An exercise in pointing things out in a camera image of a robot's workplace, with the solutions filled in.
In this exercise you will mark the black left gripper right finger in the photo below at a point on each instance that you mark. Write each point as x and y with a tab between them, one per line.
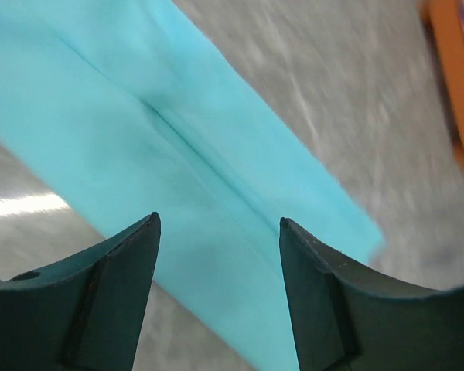
347	316

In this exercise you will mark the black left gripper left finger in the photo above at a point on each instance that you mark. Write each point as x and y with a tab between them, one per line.
84	312

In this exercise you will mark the teal t shirt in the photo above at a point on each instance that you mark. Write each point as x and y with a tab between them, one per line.
124	108

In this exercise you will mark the orange plastic basket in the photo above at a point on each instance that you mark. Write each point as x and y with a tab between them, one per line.
445	19

